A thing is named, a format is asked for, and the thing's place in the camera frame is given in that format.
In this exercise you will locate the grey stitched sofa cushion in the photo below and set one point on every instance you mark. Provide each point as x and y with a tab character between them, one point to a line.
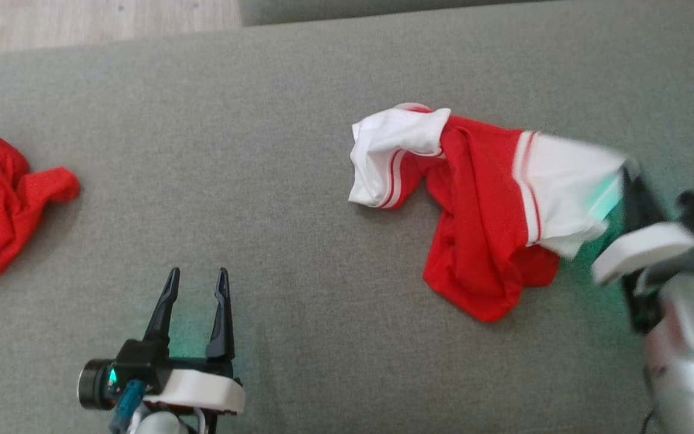
353	9

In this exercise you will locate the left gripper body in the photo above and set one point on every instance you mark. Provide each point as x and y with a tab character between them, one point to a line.
202	386

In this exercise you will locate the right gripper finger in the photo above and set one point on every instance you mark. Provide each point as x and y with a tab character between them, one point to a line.
639	205

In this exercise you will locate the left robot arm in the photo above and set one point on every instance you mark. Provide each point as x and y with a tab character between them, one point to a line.
163	424

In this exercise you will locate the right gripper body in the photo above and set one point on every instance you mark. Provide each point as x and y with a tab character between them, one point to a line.
642	247

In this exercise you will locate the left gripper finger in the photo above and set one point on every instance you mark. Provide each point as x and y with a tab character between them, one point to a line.
163	313
221	325

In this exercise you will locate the grey fabric sofa seat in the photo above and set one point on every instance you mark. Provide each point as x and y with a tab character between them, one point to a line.
262	181

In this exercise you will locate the red and white shorts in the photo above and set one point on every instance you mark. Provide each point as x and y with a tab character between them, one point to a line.
479	205

